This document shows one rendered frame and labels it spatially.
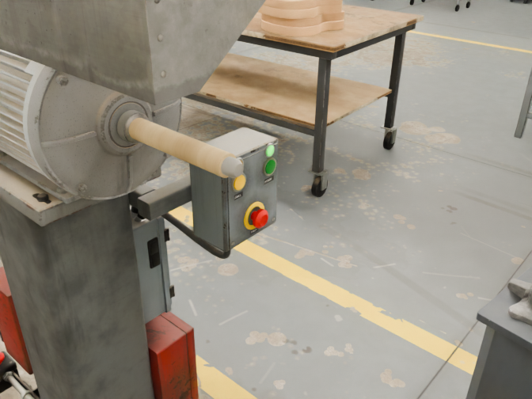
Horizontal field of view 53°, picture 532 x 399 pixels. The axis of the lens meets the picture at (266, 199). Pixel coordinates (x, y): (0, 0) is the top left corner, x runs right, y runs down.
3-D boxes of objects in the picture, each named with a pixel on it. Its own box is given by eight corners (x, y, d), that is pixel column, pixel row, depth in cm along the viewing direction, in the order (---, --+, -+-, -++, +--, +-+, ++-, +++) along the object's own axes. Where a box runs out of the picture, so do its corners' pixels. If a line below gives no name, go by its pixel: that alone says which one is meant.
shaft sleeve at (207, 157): (132, 115, 76) (150, 120, 78) (126, 137, 76) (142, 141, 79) (223, 151, 66) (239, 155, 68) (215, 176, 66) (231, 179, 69)
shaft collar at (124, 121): (121, 106, 76) (146, 113, 80) (112, 137, 77) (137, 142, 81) (130, 109, 75) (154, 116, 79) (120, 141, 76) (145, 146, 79)
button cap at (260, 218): (243, 226, 110) (243, 209, 108) (256, 218, 113) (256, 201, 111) (257, 232, 108) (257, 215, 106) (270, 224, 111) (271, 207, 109)
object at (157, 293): (104, 302, 134) (67, 88, 107) (138, 282, 141) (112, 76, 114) (142, 330, 125) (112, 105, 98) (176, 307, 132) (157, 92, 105)
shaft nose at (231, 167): (224, 154, 66) (237, 157, 68) (218, 173, 66) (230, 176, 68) (236, 159, 65) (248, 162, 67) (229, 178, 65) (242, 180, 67)
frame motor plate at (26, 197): (-56, 161, 104) (-61, 142, 102) (58, 127, 120) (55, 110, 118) (41, 228, 84) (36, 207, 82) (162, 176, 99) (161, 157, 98)
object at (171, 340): (111, 389, 154) (92, 288, 136) (146, 364, 162) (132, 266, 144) (168, 440, 140) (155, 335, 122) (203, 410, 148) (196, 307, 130)
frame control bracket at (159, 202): (138, 214, 105) (136, 197, 103) (209, 181, 117) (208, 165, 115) (150, 222, 102) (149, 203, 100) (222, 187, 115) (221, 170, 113)
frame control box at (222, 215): (133, 244, 120) (119, 136, 108) (203, 207, 134) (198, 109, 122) (210, 290, 106) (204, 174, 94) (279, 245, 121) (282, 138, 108)
